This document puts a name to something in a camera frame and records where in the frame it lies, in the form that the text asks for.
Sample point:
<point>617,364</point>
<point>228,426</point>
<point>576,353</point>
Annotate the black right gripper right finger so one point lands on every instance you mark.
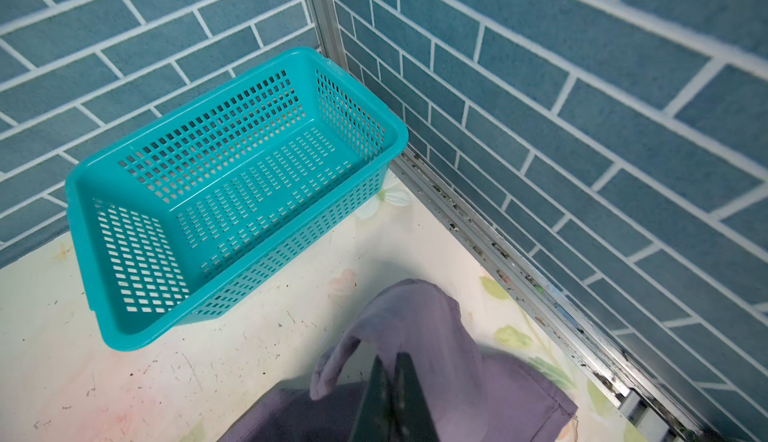
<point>411,417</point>

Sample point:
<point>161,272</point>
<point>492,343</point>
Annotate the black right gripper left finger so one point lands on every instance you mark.
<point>374,420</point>

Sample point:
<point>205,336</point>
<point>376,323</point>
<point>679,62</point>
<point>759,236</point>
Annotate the purple trousers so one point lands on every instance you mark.
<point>470,395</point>

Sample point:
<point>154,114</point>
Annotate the teal plastic basket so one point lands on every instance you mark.
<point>179,221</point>

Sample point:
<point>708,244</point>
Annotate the right side aluminium rail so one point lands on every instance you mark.
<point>602,361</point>

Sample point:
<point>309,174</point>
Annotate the right rear aluminium corner post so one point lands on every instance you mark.
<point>328,30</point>

